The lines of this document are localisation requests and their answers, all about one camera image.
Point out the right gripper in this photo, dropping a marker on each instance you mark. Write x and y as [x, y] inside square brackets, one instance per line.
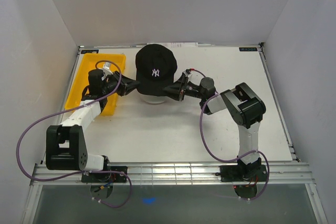
[177, 90]

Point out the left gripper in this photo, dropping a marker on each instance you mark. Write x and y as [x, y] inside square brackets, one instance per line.
[125, 85]

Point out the white cap black brim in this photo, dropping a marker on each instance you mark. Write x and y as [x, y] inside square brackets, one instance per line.
[152, 99]

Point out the black cap white NY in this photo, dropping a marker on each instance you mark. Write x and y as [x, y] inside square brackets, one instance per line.
[155, 69]

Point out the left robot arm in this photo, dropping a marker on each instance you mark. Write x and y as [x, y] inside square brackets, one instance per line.
[65, 143]

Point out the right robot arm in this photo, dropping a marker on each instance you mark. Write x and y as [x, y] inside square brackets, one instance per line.
[247, 111]

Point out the yellow plastic bin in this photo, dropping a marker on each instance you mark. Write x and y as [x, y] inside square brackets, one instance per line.
[81, 80]

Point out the paper label strip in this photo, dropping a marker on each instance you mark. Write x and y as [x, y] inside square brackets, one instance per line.
[180, 44]

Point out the black corner label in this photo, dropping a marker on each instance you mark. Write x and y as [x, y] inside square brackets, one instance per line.
[248, 49]
[90, 51]

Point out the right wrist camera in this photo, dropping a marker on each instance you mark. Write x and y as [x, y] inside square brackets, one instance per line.
[188, 73]

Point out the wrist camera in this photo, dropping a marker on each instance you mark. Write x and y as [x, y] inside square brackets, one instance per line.
[188, 73]
[107, 68]

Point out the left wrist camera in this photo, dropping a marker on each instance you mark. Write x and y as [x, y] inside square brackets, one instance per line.
[107, 68]

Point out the aluminium front rail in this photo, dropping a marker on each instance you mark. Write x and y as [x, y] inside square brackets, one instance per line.
[204, 173]

